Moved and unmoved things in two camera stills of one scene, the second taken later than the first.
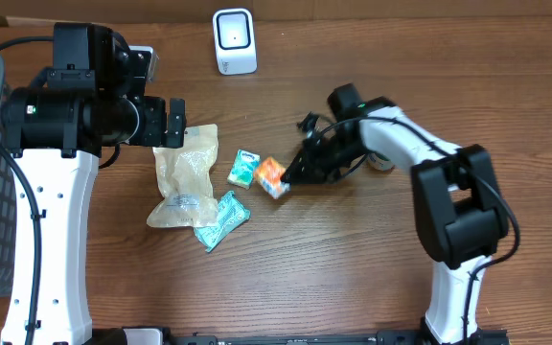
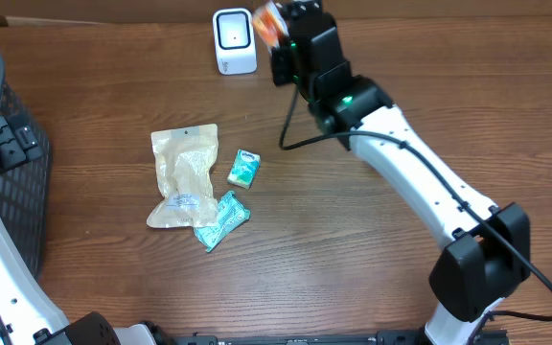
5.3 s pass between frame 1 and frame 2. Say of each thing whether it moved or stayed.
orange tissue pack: moved
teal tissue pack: stayed
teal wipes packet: stayed
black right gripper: moved
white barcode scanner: stayed
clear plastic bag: stayed
